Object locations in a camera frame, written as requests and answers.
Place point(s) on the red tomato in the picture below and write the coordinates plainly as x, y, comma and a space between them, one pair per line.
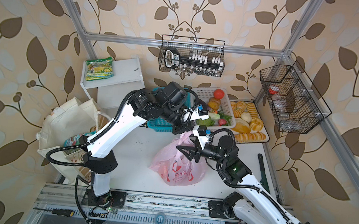
219, 94

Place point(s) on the pink plastic grocery bag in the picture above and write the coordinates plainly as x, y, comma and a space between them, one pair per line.
174, 168

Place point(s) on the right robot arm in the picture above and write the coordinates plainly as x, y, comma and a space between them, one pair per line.
250, 202

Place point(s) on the white two-tier shelf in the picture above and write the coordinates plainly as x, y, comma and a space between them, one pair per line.
110, 92

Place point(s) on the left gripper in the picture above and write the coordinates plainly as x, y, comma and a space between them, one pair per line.
183, 125

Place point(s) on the black yellow screwdriver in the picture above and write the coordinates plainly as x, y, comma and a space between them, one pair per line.
58, 212

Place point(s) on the black wire basket with bottles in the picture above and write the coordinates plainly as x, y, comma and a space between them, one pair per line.
186, 56

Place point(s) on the teal plastic fruit basket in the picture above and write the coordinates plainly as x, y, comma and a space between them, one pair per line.
159, 124

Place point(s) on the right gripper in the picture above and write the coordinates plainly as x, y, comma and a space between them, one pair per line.
193, 151

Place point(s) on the bread tray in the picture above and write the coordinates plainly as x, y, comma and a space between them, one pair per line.
249, 126

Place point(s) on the cream canvas tote bag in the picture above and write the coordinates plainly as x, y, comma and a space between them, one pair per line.
71, 119

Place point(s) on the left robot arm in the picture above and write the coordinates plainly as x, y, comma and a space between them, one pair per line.
137, 108

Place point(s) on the black wire wall basket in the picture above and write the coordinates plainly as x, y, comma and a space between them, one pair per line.
296, 100

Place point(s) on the green snack bag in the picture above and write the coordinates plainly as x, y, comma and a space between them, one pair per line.
99, 69

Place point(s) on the white plastic vegetable basket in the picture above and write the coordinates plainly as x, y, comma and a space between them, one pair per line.
218, 110

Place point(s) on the green cabbage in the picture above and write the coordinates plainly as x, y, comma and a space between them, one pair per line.
206, 122

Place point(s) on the teal red snack bag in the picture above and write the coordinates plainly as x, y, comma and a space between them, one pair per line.
74, 140

